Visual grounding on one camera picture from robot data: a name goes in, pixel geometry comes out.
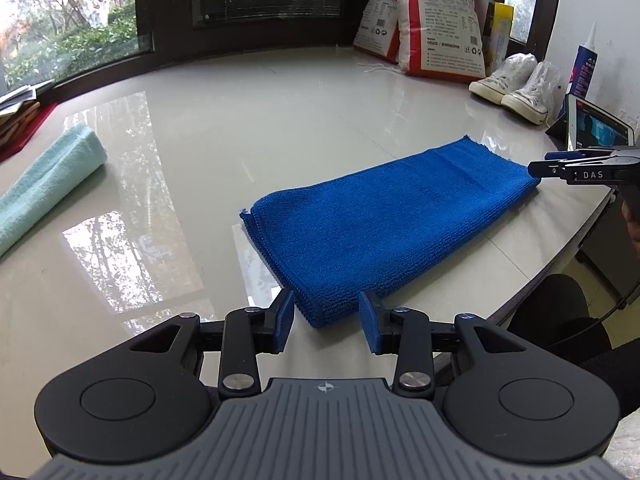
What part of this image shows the glass window with trees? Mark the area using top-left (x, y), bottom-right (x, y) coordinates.
top-left (0, 0), bottom-right (153, 93)

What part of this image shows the stack of books and papers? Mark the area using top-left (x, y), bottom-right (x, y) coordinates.
top-left (0, 79), bottom-right (57, 147)

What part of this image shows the red folder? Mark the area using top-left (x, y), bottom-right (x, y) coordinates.
top-left (0, 102), bottom-right (62, 164)

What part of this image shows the light green towel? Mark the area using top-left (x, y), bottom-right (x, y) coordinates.
top-left (0, 122), bottom-right (109, 259)

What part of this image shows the white and blue glue bottle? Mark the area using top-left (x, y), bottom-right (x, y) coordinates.
top-left (568, 22), bottom-right (599, 102)

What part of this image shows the red and white rice bag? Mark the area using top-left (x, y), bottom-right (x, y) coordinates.
top-left (394, 0), bottom-right (489, 79)

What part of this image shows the white string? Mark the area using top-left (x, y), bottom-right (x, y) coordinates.
top-left (359, 57), bottom-right (402, 75)

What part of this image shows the white canvas sneaker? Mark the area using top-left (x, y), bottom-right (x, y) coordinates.
top-left (468, 52), bottom-right (540, 107)
top-left (500, 60), bottom-right (562, 126)

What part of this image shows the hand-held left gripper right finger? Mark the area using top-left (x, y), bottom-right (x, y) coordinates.
top-left (357, 290), bottom-right (527, 395)

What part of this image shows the yellow and black box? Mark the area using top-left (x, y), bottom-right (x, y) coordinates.
top-left (482, 0), bottom-right (516, 72)

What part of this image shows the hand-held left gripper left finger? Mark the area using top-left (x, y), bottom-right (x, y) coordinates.
top-left (127, 289), bottom-right (296, 395)

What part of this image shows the black cable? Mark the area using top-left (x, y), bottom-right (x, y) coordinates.
top-left (574, 240), bottom-right (640, 343)

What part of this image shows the blue towel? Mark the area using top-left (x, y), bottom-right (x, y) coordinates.
top-left (239, 134), bottom-right (542, 330)

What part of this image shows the white plastic wrap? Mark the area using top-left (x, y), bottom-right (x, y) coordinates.
top-left (606, 402), bottom-right (640, 480)

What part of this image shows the person's leg in black pants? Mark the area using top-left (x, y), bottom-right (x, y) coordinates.
top-left (506, 273), bottom-right (640, 413)

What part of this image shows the tablet on black stand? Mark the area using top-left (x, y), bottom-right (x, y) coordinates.
top-left (544, 93), bottom-right (637, 152)

